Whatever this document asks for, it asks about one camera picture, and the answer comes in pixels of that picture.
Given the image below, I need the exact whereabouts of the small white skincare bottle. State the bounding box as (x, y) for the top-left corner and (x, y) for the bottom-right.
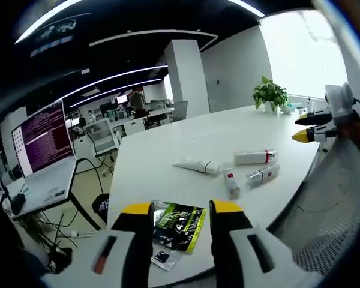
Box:
(222, 167), (241, 199)

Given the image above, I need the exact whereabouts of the white mesh office chair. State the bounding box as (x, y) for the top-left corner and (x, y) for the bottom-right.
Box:
(268, 139), (360, 277)

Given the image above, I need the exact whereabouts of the white side desk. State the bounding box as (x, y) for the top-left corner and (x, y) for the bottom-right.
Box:
(5, 158), (79, 221)

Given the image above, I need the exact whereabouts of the white table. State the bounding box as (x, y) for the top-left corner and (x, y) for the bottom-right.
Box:
(106, 103), (322, 281)

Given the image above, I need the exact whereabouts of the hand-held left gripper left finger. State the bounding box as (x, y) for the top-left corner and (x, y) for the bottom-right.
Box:
(41, 202), (155, 288)

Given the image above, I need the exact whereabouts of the white skincare bottle red band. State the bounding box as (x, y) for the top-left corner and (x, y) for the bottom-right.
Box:
(233, 149), (278, 166)

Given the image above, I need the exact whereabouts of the clear skincare bottle red label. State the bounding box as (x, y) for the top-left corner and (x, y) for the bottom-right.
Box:
(245, 163), (281, 188)

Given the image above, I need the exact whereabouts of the white skincare tube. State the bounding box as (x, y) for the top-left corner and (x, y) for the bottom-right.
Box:
(172, 158), (223, 175)

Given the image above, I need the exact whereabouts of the potted green plant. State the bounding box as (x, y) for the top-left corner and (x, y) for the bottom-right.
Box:
(251, 76), (290, 113)

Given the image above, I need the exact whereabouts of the black green foil packet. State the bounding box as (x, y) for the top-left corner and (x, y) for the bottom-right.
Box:
(152, 202), (207, 255)

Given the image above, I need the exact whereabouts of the black cable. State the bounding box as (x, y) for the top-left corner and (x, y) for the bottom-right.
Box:
(74, 122), (113, 211)

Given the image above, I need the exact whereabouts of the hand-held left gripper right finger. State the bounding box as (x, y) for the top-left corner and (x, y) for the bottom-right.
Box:
(209, 199), (322, 288)

